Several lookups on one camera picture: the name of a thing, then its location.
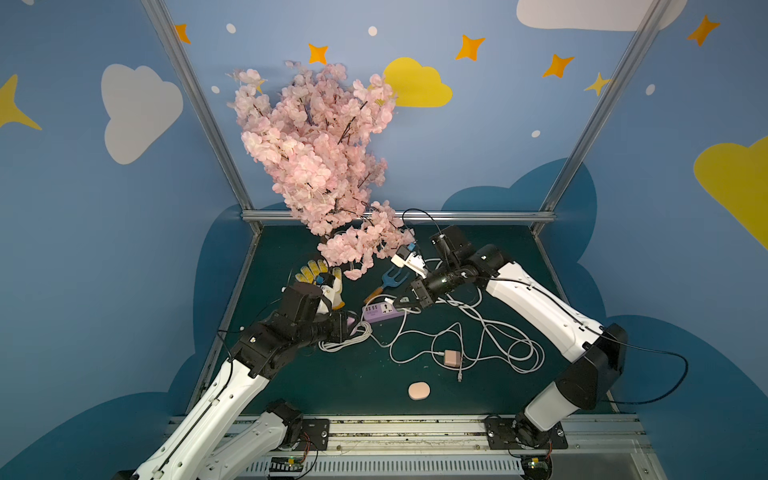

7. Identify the blue garden hand fork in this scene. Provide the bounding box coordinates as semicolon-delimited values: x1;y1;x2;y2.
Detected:
364;266;408;304

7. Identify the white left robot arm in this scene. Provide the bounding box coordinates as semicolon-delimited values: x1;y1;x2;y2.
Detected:
113;310;360;479

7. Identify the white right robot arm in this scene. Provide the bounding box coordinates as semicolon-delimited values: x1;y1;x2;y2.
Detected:
392;245;628;437

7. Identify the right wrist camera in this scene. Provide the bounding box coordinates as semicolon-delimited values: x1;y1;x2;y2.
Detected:
391;243;428;278

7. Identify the aluminium frame post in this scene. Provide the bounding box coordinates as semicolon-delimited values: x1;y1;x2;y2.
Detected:
141;0;263;236
531;0;673;238

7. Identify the white power strip cord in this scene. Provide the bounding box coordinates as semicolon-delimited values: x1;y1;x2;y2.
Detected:
407;281;546;375

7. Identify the white usb cable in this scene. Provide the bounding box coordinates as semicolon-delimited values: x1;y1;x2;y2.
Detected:
317;299;409;353

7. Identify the pink cherry blossom tree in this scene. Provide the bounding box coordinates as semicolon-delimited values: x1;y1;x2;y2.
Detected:
229;63;414;280

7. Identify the aluminium frame post left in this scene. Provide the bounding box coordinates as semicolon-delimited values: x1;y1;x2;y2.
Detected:
141;0;263;236

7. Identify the pink earbud case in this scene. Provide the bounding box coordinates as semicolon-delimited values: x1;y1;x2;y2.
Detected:
407;381;431;401

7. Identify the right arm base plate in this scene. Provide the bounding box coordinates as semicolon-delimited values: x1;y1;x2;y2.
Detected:
482;414;568;451

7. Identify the aluminium frame back rail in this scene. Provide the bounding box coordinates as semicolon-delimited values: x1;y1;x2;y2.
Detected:
241;209;556;225

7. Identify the purple power strip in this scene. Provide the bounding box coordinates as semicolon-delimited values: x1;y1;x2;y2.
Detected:
363;301;405;324

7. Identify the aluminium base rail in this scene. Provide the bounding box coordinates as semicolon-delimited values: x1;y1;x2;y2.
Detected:
221;414;666;479

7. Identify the yellow white work glove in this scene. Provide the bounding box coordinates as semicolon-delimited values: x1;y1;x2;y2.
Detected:
294;259;343;313

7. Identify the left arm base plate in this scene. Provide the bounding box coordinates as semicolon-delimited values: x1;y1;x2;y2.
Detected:
285;418;330;451

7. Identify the aluminium frame post right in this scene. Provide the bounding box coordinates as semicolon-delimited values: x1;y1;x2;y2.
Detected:
531;0;673;238

